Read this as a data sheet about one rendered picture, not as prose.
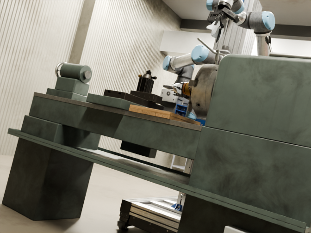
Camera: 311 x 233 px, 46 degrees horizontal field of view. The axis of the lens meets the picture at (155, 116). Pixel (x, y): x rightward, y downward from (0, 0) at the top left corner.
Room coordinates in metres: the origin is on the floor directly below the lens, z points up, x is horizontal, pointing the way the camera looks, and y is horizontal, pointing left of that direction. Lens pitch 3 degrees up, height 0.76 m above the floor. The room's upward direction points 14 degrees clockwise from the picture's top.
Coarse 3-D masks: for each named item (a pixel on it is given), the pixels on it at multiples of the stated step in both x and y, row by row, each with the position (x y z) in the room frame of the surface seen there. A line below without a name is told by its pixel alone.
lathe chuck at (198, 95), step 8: (208, 64) 2.09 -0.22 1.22; (200, 72) 2.03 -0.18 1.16; (208, 72) 2.00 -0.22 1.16; (200, 80) 2.00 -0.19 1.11; (192, 88) 2.02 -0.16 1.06; (200, 88) 1.99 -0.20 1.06; (192, 96) 2.03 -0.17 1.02; (200, 96) 2.00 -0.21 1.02; (192, 104) 2.06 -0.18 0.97; (200, 112) 2.06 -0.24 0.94
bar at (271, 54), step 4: (272, 52) 1.74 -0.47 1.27; (276, 56) 1.73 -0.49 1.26; (280, 56) 1.72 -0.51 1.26; (284, 56) 1.71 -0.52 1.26; (288, 56) 1.70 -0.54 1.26; (292, 56) 1.69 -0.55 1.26; (296, 56) 1.68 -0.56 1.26; (300, 56) 1.67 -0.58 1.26; (304, 56) 1.66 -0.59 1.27; (308, 56) 1.65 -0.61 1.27
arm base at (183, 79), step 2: (178, 76) 2.91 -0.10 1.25; (180, 76) 2.89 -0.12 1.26; (182, 76) 2.88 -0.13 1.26; (184, 76) 2.88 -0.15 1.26; (178, 78) 2.90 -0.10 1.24; (180, 78) 2.88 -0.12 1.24; (182, 78) 2.88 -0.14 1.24; (184, 78) 2.88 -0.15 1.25; (186, 78) 2.88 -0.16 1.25; (188, 78) 2.88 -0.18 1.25; (190, 78) 2.90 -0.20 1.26; (176, 80) 2.91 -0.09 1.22; (178, 80) 2.89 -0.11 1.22; (180, 80) 2.88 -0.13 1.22; (182, 80) 2.87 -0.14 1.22; (184, 80) 2.87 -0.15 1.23; (186, 80) 2.88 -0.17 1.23; (188, 80) 2.89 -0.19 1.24; (174, 82) 2.93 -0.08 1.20; (176, 82) 2.89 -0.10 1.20; (178, 82) 2.88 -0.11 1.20; (180, 82) 2.87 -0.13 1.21; (182, 82) 2.87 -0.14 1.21
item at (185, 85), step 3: (183, 84) 2.21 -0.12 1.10; (186, 84) 2.19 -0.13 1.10; (183, 87) 2.20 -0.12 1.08; (186, 87) 2.18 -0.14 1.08; (183, 90) 2.20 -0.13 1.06; (186, 90) 2.18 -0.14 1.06; (189, 90) 2.17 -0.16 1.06; (183, 93) 2.23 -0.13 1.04; (186, 93) 2.20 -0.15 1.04; (189, 93) 2.18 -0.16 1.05
